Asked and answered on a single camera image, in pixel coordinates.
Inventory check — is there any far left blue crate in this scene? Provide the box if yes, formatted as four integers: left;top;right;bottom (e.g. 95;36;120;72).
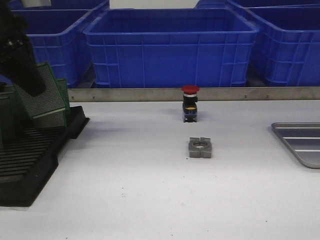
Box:
6;0;110;10

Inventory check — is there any grey metal clamp block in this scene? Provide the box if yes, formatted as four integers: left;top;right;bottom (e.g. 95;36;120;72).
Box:
188;137;213;159

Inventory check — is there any red emergency stop button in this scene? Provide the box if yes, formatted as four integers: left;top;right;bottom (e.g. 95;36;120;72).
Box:
181;85;200;123

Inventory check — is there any right blue plastic crate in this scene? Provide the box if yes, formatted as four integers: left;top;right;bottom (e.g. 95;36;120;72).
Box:
245;6;320;87

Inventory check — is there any centre blue plastic crate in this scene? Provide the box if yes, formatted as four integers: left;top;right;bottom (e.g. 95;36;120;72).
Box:
84;8;258;89

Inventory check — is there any left blue plastic crate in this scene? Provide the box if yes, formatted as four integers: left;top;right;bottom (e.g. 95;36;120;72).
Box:
13;9;94;88

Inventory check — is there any black slotted board rack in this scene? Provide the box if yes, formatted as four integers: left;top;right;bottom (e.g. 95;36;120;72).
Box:
0;106;89;207

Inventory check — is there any silver metal tray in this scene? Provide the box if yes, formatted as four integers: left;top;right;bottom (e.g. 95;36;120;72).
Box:
271;122;320;169

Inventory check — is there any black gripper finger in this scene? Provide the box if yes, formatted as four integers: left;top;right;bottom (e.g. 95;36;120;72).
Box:
0;35;46;97

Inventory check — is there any green perforated circuit board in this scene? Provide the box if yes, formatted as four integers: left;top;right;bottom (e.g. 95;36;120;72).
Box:
13;61;66;119
0;85;28;140
30;82;67;129
56;78;71;116
0;96;14;150
0;91;17;106

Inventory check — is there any far right blue crate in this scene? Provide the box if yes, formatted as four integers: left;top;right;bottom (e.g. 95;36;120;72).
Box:
194;0;320;9

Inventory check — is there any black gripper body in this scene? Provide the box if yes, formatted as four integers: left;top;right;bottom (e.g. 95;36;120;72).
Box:
0;0;29;61

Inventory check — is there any blue plastic crate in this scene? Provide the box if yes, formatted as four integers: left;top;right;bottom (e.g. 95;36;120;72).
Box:
13;9;94;88
245;6;320;87
84;8;258;89

